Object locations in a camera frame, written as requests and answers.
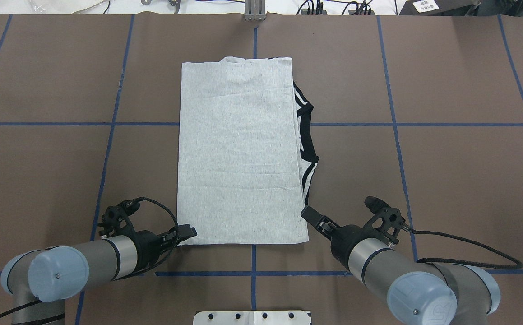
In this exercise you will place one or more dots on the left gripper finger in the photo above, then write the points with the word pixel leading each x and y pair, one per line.
pixel 176 235

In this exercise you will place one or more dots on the grey cartoon print t-shirt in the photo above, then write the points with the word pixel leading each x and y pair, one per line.
pixel 246 159

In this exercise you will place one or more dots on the black box with label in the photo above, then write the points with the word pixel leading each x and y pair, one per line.
pixel 438 7

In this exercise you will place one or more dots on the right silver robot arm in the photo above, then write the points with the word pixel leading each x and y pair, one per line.
pixel 416 293

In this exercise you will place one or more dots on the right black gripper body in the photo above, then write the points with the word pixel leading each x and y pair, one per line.
pixel 345 236

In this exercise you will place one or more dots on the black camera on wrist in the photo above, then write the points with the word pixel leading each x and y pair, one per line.
pixel 116 220
pixel 386 223

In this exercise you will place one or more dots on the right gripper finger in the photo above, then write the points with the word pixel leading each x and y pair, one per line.
pixel 321 223

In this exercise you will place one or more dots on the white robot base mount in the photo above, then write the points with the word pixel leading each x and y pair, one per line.
pixel 271 317

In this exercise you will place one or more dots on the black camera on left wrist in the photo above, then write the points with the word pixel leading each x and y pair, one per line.
pixel 116 220

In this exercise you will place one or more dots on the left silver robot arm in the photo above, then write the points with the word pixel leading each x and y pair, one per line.
pixel 40 281

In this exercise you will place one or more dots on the grey orange usb hub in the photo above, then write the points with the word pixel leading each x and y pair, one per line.
pixel 311 8
pixel 358 8

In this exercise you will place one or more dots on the right grey orange usb hub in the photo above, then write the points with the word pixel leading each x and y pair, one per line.
pixel 358 8

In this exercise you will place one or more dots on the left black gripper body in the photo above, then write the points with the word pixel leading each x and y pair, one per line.
pixel 148 247

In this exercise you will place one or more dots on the left grey orange usb hub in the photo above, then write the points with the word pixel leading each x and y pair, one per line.
pixel 311 8

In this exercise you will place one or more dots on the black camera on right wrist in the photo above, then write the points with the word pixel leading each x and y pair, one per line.
pixel 386 223

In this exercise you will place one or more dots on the aluminium frame post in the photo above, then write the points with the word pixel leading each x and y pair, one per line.
pixel 255 10

